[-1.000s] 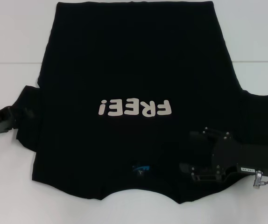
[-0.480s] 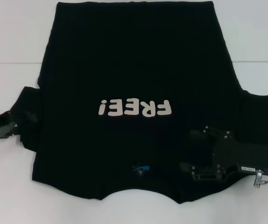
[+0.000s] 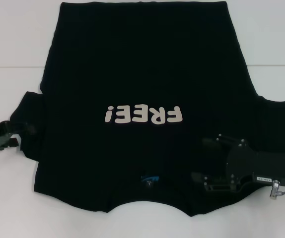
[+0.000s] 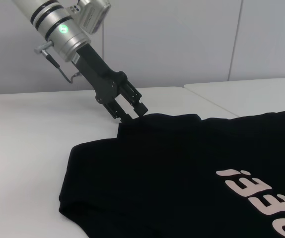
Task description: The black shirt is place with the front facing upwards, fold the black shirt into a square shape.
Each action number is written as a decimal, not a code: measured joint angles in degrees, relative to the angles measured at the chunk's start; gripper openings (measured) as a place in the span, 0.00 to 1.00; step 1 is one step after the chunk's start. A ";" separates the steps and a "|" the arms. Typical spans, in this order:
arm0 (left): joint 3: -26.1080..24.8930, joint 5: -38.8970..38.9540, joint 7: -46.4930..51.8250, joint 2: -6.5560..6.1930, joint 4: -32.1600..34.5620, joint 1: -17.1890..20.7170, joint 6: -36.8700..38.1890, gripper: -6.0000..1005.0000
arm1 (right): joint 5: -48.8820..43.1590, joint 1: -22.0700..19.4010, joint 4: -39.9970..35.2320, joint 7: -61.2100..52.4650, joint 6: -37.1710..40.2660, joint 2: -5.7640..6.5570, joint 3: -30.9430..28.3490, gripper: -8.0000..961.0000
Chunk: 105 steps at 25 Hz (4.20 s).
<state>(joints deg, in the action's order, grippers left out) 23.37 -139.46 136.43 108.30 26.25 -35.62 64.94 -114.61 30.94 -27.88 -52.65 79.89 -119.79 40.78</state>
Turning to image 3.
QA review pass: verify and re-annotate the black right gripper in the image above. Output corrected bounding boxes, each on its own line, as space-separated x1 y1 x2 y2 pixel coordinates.
191 133 285 193

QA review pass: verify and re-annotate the black shirt with FREE print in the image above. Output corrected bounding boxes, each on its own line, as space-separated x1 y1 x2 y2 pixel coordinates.
9 1 285 218

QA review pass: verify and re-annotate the silver right connector plug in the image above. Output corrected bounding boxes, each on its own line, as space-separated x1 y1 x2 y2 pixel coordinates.
268 179 282 201

